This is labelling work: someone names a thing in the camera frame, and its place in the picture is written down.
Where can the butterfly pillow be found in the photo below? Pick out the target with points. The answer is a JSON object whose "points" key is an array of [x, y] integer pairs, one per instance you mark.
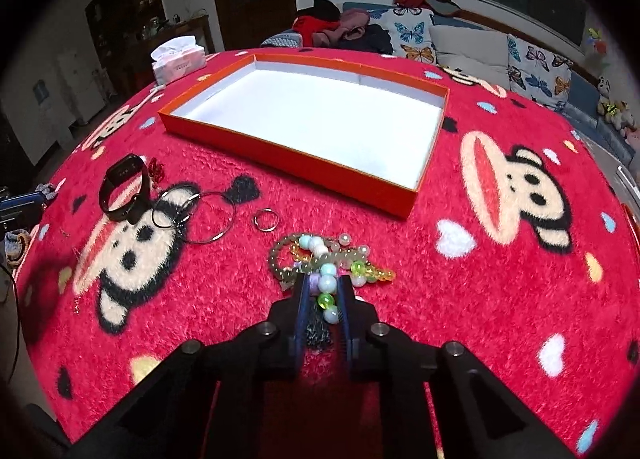
{"points": [[538, 74], [409, 30]]}

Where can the beige pillow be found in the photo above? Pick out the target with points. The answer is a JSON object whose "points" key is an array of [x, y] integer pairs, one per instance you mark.
{"points": [[480, 53]]}

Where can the pink tissue pack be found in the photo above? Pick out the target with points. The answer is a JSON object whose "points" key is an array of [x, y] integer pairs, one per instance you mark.
{"points": [[177, 58]]}

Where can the red clothes on sill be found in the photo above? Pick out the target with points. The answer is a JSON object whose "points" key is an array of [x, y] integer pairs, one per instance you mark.
{"points": [[445, 8]]}

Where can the red monkey print blanket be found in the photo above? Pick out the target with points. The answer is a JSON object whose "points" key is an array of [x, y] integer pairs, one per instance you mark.
{"points": [[516, 246]]}

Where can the colourful pinwheel toy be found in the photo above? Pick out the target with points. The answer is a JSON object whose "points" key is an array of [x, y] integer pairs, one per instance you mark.
{"points": [[596, 48]]}

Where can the plush toys pile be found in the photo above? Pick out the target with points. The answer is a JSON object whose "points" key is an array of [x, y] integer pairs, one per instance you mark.
{"points": [[617, 122]]}

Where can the large silver hoop rings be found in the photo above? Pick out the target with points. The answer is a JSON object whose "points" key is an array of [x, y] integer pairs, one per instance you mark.
{"points": [[192, 216]]}

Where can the dark display shelf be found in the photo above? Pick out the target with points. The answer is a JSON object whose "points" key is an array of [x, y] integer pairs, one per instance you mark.
{"points": [[121, 31]]}

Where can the dark wooden side table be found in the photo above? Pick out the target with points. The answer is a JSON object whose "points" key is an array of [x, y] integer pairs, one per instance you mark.
{"points": [[198, 27]]}

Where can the blue sofa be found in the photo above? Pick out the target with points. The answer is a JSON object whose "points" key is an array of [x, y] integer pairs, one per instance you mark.
{"points": [[581, 107]]}

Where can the right butterfly pillow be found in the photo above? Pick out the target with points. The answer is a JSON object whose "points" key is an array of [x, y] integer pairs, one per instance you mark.
{"points": [[538, 74]]}

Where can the black smart band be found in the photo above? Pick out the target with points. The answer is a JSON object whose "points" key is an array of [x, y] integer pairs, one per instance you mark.
{"points": [[125, 192]]}

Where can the left butterfly pillow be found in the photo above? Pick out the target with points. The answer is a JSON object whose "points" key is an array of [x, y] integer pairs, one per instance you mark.
{"points": [[409, 30]]}

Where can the pile of clothes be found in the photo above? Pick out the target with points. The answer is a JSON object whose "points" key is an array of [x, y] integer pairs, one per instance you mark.
{"points": [[323, 25]]}

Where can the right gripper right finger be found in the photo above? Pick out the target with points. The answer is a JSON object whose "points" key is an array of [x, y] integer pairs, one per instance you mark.
{"points": [[346, 300]]}

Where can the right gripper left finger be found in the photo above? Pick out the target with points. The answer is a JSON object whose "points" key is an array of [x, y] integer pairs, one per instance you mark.
{"points": [[301, 307]]}

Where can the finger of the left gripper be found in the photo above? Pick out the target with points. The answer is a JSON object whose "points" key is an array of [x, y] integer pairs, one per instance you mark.
{"points": [[29, 199]]}

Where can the red knotted string ornament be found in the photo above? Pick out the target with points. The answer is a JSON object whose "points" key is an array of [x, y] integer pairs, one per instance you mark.
{"points": [[156, 172]]}

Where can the orange shallow tray box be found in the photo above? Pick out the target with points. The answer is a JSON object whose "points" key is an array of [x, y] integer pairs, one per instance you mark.
{"points": [[355, 127]]}

